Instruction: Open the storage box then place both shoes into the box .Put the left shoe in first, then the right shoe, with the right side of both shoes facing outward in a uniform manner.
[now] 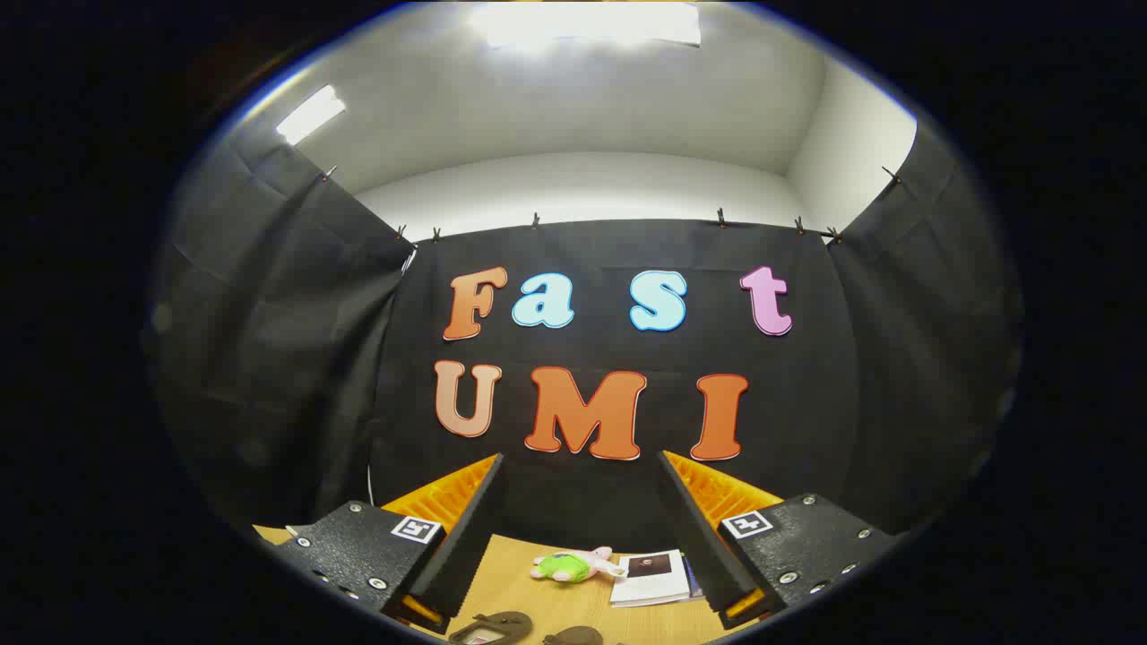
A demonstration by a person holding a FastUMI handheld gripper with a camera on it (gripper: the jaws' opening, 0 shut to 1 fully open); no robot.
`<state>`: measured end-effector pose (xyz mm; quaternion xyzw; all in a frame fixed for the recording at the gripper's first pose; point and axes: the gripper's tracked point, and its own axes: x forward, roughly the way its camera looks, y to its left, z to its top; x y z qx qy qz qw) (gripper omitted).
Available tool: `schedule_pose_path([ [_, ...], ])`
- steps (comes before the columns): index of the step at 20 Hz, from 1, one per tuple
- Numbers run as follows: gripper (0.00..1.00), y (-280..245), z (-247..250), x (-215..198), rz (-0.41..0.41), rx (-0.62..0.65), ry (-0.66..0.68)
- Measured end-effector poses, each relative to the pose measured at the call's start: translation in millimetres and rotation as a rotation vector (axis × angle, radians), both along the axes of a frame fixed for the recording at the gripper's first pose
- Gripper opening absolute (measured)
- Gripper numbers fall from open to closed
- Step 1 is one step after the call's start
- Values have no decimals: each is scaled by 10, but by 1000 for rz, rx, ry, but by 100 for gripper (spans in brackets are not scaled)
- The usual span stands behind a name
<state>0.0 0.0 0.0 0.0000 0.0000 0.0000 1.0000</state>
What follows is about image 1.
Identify green and pink plush toy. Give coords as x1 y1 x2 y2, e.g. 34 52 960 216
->
530 546 628 585

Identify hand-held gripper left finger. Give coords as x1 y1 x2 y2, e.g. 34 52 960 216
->
258 453 505 635

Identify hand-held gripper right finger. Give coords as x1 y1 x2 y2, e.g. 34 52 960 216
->
657 450 899 631

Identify large ceiling light panel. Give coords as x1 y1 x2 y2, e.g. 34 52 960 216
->
466 2 702 50

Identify black backdrop cloth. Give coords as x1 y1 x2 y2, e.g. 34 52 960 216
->
143 116 1027 556

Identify white paperback book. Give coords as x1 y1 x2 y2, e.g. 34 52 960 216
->
609 549 691 608

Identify small ceiling light strip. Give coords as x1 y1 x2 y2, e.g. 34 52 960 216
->
275 85 347 146

